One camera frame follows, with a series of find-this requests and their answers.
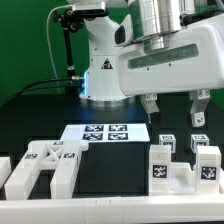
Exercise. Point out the white left fence bar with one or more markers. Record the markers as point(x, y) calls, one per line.
point(5, 170)

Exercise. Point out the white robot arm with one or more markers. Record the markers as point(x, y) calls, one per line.
point(151, 47)

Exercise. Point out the white chair back frame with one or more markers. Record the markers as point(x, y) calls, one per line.
point(61, 156)

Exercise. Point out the white chair seat part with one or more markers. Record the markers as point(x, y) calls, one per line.
point(183, 177)

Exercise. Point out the white front fence bar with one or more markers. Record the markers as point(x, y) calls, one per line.
point(118, 210)

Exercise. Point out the white fence bar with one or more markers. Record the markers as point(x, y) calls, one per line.
point(5, 170)
point(118, 210)

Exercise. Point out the white tagged cube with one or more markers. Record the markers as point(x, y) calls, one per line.
point(198, 140)
point(168, 139)

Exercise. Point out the white marker base plate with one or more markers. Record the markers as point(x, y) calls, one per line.
point(107, 132)

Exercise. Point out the white tagged cube right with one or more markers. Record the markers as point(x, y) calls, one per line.
point(198, 140)

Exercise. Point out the white tagged cube left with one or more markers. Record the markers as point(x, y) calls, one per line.
point(168, 139)

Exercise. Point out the grey mounted camera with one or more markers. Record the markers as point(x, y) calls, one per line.
point(94, 9)

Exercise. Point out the black camera stand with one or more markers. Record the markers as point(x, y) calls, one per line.
point(70, 23)

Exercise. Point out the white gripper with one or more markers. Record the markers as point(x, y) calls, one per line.
point(194, 61)

